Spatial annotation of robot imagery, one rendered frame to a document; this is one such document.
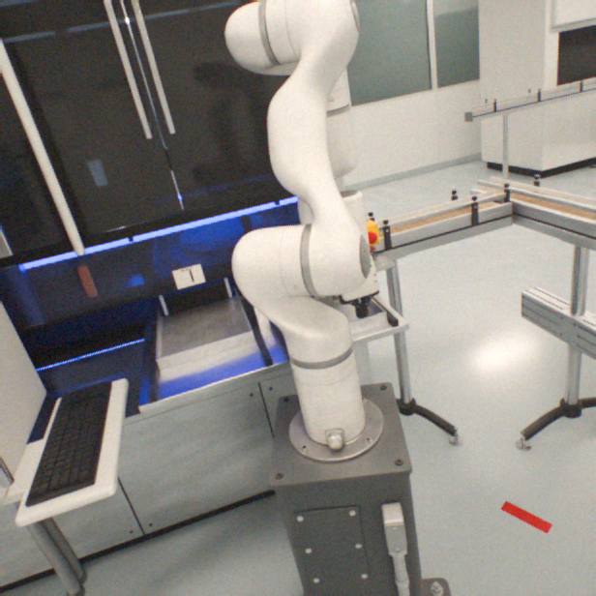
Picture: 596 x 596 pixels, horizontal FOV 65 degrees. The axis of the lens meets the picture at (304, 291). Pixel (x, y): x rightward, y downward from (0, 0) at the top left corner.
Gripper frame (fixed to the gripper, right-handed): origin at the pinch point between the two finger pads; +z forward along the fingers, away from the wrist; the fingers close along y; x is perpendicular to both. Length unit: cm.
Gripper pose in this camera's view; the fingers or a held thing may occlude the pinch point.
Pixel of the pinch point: (362, 312)
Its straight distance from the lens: 123.1
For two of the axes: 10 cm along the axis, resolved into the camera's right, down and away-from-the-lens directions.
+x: 2.7, 3.6, -8.9
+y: -9.4, 2.8, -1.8
